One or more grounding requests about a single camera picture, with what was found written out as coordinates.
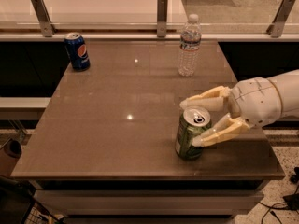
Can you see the green soda can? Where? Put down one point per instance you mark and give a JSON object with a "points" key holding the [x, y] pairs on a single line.
{"points": [[193, 121]]}

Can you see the metal railing bracket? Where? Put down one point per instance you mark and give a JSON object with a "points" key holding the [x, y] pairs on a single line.
{"points": [[276, 27], [46, 27], [162, 7]]}

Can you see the middle metal railing bracket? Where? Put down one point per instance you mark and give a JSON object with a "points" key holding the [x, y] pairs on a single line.
{"points": [[162, 7]]}

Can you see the black wire basket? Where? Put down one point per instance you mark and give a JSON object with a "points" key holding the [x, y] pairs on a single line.
{"points": [[17, 201]]}

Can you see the right metal railing bracket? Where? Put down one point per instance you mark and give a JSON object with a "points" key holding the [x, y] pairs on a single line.
{"points": [[276, 27]]}

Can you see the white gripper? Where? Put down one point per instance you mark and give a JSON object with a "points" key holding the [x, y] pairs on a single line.
{"points": [[256, 101]]}

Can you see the brown cylinder bin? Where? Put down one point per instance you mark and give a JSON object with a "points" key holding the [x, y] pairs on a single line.
{"points": [[10, 152]]}

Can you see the clear plastic water bottle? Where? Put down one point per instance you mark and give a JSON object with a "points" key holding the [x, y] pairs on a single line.
{"points": [[190, 40]]}

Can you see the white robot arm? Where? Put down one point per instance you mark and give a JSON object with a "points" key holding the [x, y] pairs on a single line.
{"points": [[287, 85]]}

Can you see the blue pepsi can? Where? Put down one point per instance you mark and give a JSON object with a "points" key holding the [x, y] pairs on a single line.
{"points": [[77, 51]]}

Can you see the left metal railing bracket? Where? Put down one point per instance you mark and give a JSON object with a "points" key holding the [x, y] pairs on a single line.
{"points": [[46, 27]]}

